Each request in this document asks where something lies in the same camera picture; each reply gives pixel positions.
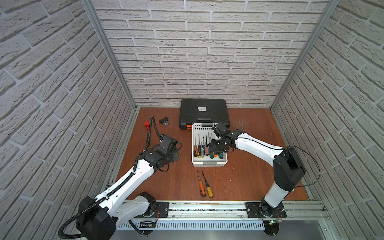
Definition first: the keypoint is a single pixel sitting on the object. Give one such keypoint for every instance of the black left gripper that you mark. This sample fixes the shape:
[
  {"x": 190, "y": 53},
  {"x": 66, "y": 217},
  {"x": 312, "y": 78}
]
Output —
[{"x": 177, "y": 155}]

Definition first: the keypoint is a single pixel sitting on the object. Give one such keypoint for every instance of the red pipe wrench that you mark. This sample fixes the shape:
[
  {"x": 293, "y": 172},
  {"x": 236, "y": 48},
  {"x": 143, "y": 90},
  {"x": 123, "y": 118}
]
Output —
[{"x": 146, "y": 124}]

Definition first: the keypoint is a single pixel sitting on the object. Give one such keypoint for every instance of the clear thin tester screwdriver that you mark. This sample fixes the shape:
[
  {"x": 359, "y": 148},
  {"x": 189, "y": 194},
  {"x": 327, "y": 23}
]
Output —
[{"x": 202, "y": 150}]

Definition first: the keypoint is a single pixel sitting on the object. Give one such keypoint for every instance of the yellow black handled screwdriver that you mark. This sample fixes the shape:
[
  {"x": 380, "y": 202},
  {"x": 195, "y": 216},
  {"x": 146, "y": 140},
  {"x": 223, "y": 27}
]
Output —
[{"x": 210, "y": 192}]

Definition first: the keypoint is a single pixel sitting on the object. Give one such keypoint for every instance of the small black clamp tool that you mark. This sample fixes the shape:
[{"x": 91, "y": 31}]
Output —
[{"x": 164, "y": 121}]

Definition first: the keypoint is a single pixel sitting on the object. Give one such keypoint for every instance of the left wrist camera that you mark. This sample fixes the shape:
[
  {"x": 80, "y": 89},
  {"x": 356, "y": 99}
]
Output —
[{"x": 167, "y": 146}]

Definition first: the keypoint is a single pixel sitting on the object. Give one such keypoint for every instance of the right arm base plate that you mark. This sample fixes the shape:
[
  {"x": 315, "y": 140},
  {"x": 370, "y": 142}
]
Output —
[{"x": 263, "y": 210}]

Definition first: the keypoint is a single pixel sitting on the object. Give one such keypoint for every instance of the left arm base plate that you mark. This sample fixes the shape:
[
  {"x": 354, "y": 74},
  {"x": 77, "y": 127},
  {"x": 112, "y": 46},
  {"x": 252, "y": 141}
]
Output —
[{"x": 157, "y": 210}]

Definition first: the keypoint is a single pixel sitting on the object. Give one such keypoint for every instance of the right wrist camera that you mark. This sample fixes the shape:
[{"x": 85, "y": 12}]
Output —
[{"x": 220, "y": 130}]

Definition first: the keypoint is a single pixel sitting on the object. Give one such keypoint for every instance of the white perforated plastic bin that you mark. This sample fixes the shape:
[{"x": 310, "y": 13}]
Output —
[{"x": 202, "y": 129}]

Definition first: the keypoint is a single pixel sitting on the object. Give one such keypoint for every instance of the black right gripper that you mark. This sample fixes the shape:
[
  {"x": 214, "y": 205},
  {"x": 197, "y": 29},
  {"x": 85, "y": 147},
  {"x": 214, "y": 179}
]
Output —
[{"x": 213, "y": 142}]

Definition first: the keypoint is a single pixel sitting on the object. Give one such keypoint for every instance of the black yellow dotted screwdriver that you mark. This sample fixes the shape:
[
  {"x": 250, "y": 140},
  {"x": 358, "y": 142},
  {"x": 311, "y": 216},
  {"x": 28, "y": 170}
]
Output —
[{"x": 199, "y": 147}]

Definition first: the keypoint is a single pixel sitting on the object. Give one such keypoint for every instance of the orange grey screwdriver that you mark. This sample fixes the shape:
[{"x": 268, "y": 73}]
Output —
[{"x": 202, "y": 190}]

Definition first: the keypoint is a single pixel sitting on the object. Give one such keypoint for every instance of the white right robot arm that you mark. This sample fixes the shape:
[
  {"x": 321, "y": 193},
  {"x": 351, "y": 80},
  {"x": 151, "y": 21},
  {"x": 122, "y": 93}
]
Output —
[{"x": 288, "y": 168}]

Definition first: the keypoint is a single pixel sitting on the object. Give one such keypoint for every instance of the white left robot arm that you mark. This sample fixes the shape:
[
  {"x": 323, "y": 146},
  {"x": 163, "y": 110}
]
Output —
[{"x": 99, "y": 217}]

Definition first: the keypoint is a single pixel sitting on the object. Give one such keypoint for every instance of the pink handled screwdriver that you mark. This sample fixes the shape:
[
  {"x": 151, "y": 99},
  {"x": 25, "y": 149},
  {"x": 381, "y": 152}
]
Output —
[{"x": 206, "y": 146}]

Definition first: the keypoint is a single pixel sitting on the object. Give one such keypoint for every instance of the aluminium front rail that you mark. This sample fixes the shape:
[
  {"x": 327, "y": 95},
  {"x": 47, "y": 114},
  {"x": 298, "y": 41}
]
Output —
[{"x": 225, "y": 216}]

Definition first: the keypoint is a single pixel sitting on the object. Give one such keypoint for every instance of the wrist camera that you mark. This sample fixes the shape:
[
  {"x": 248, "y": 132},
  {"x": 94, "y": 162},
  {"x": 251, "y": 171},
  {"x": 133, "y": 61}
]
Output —
[
  {"x": 220, "y": 130},
  {"x": 167, "y": 146}
]

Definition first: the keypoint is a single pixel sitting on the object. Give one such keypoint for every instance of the black plastic tool case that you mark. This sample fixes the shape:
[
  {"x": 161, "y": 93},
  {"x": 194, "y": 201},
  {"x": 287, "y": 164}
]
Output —
[{"x": 204, "y": 111}]

